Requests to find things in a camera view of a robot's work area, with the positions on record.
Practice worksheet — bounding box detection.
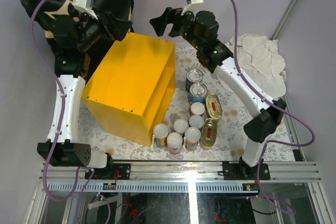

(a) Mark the blue round tin can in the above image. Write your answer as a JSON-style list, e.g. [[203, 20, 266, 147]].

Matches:
[[188, 82, 207, 103]]

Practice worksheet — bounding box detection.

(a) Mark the aluminium frame rail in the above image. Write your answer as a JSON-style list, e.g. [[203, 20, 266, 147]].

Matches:
[[47, 161, 321, 194]]

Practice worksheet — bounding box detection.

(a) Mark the gold oval tin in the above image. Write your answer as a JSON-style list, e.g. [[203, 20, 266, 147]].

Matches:
[[205, 93, 223, 122], [200, 118, 217, 150]]

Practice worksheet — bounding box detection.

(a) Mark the white lidded middle can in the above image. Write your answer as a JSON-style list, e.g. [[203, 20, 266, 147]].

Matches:
[[173, 119, 189, 135]]

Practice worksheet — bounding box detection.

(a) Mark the upper gold oval tin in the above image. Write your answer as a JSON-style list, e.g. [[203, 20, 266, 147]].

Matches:
[[205, 93, 223, 122]]

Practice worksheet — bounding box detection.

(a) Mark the orange lidded front can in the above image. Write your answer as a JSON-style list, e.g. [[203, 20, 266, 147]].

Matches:
[[184, 127, 201, 151]]

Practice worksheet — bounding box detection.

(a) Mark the lower gold oval tin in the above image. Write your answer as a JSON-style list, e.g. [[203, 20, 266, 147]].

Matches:
[[200, 118, 217, 150]]

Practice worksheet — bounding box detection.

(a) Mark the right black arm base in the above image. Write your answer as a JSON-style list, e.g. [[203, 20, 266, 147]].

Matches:
[[218, 160, 271, 180]]

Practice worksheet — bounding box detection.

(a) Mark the orange blue lidded can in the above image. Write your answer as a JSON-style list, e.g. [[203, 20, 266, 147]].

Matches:
[[152, 123, 169, 148]]

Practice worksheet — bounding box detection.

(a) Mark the brown can white lid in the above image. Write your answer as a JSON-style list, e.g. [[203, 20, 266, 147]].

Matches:
[[189, 102, 205, 116]]

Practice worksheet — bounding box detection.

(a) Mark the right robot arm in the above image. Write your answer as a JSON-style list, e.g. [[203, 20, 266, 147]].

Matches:
[[150, 7, 286, 179]]

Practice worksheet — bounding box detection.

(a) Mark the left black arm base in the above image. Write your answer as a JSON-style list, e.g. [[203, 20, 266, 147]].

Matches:
[[91, 163, 131, 182]]

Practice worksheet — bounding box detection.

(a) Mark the floral patterned table mat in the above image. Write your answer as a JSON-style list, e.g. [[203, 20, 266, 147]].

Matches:
[[56, 46, 296, 162]]

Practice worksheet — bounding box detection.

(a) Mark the grey lidded small can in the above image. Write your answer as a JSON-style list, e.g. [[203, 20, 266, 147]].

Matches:
[[188, 115, 204, 130]]

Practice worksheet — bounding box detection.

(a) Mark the white crumpled cloth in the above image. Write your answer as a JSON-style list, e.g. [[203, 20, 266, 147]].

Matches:
[[237, 34, 286, 99]]

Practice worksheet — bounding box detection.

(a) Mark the yellow wooden shelf box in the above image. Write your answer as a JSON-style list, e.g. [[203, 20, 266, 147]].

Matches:
[[82, 33, 175, 146]]

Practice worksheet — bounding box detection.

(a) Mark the dark round tin can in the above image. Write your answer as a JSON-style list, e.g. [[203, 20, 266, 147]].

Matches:
[[185, 69, 204, 92]]

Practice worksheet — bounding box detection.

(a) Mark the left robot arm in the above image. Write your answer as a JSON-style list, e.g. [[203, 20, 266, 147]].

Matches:
[[37, 12, 132, 179]]

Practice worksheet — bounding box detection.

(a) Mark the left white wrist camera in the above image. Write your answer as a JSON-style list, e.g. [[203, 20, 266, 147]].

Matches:
[[71, 0, 98, 20]]

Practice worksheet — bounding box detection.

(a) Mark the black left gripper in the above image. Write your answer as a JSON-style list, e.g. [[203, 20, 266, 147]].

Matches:
[[74, 7, 130, 52]]

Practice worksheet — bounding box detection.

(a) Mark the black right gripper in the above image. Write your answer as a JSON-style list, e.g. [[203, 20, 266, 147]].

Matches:
[[149, 5, 202, 51]]

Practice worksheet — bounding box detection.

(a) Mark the red white lidded can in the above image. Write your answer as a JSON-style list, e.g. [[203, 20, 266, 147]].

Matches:
[[166, 132, 183, 155]]

